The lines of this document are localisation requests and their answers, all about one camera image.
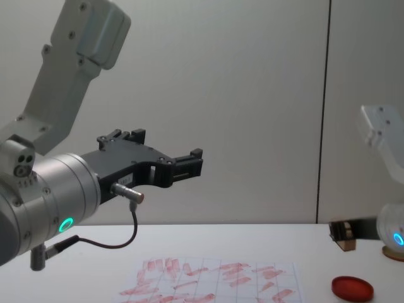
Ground thin dark cable silver plug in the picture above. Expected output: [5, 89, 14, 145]
[44, 181, 146, 255]

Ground small wooden stamp block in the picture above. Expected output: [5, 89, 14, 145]
[338, 220, 358, 253]

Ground round tan wooden disc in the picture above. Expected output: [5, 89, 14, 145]
[381, 245, 404, 262]

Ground white grid paper red marks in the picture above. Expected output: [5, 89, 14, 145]
[119, 257, 306, 303]

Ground round red ink pad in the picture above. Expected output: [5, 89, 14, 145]
[331, 275, 375, 301]

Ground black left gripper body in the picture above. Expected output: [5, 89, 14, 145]
[80, 140, 174, 206]

